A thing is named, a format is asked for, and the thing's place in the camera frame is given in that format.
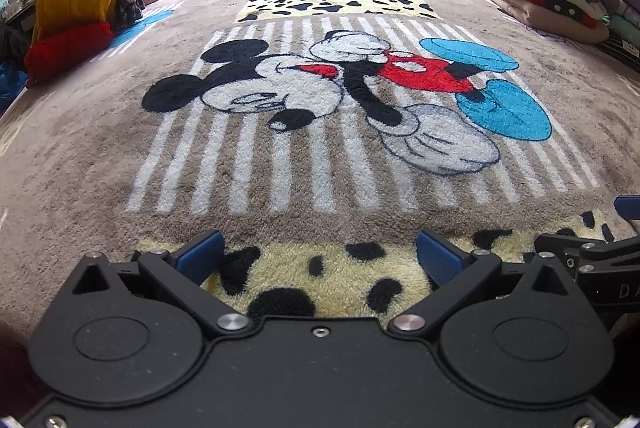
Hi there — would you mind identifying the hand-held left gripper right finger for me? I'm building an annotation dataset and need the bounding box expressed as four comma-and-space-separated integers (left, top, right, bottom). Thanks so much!
389, 230, 571, 337

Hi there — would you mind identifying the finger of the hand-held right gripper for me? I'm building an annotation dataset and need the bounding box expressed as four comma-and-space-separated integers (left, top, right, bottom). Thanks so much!
535, 232, 640, 266
614, 195, 640, 229

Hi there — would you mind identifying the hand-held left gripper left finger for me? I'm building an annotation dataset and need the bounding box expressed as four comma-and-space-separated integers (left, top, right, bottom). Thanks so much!
72, 230, 252, 337

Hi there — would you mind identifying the cartoon mouse printed blanket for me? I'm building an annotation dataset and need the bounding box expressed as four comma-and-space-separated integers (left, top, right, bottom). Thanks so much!
0, 0, 640, 346

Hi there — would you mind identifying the red folded garment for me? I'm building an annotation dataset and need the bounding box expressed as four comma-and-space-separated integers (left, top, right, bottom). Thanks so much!
24, 22, 115, 85

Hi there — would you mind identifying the blue plastic bag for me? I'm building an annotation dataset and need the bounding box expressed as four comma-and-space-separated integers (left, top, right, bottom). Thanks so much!
0, 60, 29, 102

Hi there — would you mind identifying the yellow folded garment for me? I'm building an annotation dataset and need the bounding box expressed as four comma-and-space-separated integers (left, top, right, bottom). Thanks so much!
31, 0, 117, 46

